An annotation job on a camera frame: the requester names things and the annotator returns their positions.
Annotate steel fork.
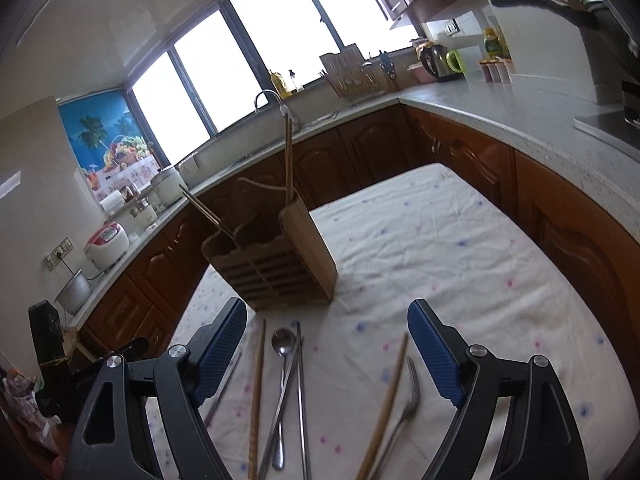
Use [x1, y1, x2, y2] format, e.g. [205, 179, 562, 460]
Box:
[370, 356, 421, 480]

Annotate lower wooden kitchen cabinets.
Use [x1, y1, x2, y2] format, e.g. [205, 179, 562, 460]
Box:
[80, 105, 639, 386]

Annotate kitchen sink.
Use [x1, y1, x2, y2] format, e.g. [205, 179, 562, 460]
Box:
[214, 109, 342, 176]

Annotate black box device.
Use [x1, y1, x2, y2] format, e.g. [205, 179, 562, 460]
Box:
[28, 300, 70, 417]

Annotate aluminium pot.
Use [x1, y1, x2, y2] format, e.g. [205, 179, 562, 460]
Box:
[55, 270, 92, 315]

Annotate white red rice cooker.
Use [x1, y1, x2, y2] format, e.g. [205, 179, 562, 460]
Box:
[84, 222, 129, 271]

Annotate wooden chopstick patterned end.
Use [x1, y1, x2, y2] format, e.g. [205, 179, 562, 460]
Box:
[247, 321, 267, 480]

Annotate steel spoon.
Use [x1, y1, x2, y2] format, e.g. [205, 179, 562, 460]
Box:
[271, 328, 296, 471]

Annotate steel chopstick angled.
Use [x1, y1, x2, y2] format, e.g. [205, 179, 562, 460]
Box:
[257, 338, 300, 480]

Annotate steel chopstick straight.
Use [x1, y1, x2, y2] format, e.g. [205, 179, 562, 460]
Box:
[296, 322, 311, 480]

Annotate wooden utensil holder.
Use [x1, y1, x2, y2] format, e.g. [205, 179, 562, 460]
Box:
[201, 178, 337, 312]

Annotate tropical fruit poster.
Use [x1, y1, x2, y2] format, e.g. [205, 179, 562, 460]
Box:
[58, 90, 160, 200]

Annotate white floral tablecloth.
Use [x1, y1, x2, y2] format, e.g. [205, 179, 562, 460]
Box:
[208, 165, 639, 479]

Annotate sink faucet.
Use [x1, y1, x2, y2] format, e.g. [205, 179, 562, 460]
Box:
[254, 88, 300, 133]

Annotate yellow bottle on sill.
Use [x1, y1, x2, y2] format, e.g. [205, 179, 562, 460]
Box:
[269, 70, 291, 100]

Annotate wooden dish rack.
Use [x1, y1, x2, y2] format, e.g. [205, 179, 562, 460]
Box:
[320, 44, 384, 100]

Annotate pink seasoning box set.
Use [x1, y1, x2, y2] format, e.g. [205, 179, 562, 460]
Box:
[478, 58, 513, 84]

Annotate pink plastic container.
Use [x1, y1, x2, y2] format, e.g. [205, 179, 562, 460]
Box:
[407, 63, 435, 84]

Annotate green label oil bottle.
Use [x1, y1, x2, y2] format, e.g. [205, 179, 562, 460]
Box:
[483, 27, 508, 60]

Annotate electric kettle green handle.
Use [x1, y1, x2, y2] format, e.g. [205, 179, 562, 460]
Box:
[419, 42, 463, 82]

